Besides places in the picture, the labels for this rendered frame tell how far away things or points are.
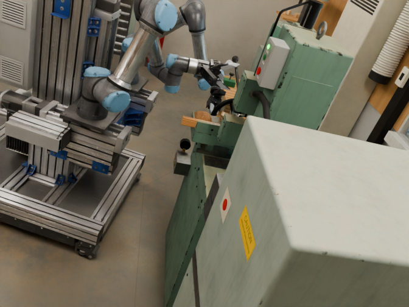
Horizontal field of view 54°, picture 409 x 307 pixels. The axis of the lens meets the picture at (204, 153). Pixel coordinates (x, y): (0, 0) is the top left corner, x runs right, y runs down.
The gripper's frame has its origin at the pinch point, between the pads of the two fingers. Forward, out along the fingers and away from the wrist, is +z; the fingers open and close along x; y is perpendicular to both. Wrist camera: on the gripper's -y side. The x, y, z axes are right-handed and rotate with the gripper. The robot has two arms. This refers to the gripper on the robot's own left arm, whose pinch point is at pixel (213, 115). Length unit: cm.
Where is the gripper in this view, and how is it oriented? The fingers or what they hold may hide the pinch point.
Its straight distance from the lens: 239.4
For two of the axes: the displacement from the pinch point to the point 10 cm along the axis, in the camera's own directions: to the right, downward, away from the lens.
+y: -3.3, 4.3, 8.4
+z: -1.3, 8.6, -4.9
